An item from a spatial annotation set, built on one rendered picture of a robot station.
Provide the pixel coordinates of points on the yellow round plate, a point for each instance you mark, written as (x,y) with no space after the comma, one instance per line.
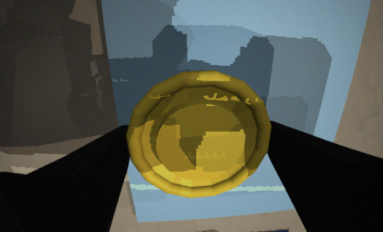
(198,133)

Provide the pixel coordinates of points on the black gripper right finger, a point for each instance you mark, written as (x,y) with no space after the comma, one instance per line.
(333,188)

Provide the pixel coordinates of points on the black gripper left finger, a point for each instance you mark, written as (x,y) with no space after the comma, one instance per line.
(76,193)

